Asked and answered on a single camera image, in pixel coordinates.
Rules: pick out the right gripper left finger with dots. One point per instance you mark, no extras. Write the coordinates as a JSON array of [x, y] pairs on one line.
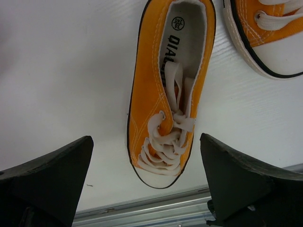
[[45, 191]]

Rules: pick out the aluminium mounting rail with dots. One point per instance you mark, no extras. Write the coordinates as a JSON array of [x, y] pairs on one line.
[[183, 209]]

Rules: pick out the orange canvas sneaker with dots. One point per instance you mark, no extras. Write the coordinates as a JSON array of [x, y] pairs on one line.
[[268, 34], [174, 47]]

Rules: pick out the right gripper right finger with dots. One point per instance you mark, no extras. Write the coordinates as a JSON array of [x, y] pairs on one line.
[[247, 192]]

